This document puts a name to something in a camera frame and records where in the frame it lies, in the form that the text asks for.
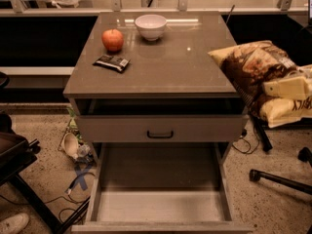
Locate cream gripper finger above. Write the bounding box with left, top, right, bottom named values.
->
left=262, top=76, right=312, bottom=100

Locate brown chip bag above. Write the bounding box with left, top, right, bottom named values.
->
left=209, top=40, right=312, bottom=128

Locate grey drawer cabinet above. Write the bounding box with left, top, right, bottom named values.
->
left=64, top=12, right=247, bottom=158

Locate open grey middle drawer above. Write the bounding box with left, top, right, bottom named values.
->
left=71, top=143, right=253, bottom=234

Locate grey top drawer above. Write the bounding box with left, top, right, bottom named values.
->
left=75, top=115, right=248, bottom=143

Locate black chair leg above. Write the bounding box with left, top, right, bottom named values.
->
left=249, top=170, right=312, bottom=195

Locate white bowl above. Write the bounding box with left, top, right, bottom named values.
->
left=135, top=15, right=167, bottom=41

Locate red apple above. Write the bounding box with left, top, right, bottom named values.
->
left=101, top=29, right=124, bottom=52

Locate small black snack packet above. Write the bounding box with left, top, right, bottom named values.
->
left=94, top=55, right=130, bottom=73

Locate white cup on floor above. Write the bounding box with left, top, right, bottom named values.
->
left=61, top=133, right=79, bottom=159

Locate black chair base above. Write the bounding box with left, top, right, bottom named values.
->
left=0, top=113, right=89, bottom=234

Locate white shoe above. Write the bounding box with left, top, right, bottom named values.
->
left=0, top=213, right=29, bottom=234

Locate black floor cable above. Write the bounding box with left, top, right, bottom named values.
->
left=231, top=129, right=261, bottom=155

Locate black drawer handle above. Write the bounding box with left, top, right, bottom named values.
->
left=146, top=131, right=174, bottom=139

